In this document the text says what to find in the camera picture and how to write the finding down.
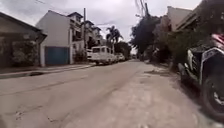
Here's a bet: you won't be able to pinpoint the parked white vehicle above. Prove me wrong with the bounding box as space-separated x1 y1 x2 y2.
111 52 127 63

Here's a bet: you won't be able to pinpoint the white van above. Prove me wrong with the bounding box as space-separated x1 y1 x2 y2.
89 45 113 66

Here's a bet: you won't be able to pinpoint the dark leafy tree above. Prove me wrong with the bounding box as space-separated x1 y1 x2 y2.
113 41 133 60

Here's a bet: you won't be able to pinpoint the palm tree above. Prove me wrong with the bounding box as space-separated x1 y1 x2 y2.
105 25 124 54

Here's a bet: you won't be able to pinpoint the grey concrete road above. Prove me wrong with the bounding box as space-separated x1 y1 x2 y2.
0 59 224 128

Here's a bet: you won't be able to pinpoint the grey multi-storey building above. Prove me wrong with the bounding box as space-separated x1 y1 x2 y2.
84 19 105 51

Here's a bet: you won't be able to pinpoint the dark leafy trees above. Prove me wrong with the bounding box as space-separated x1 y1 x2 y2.
129 14 163 62

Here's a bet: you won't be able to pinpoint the grey utility pole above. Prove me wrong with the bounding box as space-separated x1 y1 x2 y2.
82 7 88 51

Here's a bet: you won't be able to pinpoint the dark utility pole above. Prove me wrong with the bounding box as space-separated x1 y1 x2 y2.
144 2 151 18

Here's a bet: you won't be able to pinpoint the concrete sidewalk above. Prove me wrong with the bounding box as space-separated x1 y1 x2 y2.
0 62 97 80

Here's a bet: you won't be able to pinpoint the beige building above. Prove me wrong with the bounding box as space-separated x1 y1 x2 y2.
165 5 194 34

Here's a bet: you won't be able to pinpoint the red and white motorcycle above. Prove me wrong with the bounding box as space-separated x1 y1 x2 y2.
177 32 224 122

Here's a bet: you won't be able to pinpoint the low building with dark roof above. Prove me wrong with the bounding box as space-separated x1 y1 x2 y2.
0 11 48 69

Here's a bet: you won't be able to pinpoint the overhead wires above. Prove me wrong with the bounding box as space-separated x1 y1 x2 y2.
33 0 149 26

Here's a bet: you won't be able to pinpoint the overgrown bush on wall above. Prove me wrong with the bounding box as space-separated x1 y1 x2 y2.
163 29 214 69

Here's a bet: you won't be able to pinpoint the pale bush by wall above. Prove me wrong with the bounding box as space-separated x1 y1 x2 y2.
11 39 40 67

